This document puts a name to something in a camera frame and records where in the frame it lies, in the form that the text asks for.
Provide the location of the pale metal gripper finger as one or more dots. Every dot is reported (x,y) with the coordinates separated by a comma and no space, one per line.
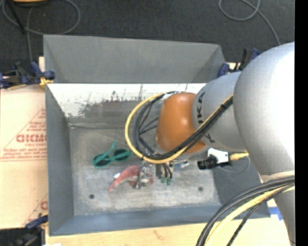
(142,183)
(145,173)

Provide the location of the red and white toy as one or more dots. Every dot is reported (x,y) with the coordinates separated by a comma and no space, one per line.
(125,175)

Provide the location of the green sunglasses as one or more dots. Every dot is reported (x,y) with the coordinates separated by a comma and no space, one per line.
(110,158)

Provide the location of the grey metal bin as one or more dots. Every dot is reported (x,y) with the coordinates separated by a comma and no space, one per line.
(97,193)

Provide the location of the brown cardboard board red print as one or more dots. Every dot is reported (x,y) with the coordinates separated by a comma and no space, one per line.
(20,163)

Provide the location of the black cylinder on white bracket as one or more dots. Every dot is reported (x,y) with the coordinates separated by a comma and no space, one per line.
(211,162)

